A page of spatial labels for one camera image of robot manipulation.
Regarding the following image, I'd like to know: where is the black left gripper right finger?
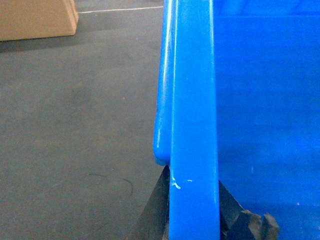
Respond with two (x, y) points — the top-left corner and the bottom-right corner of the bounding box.
(218, 181), (279, 240)

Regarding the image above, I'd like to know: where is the brown cardboard box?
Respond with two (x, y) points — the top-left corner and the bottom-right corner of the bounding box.
(0, 0), (79, 41)

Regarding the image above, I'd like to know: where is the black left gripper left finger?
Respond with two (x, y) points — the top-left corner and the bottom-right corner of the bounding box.
(129, 165), (170, 240)

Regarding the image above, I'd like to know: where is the large blue plastic crate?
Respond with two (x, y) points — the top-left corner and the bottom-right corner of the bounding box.
(153, 0), (320, 240)

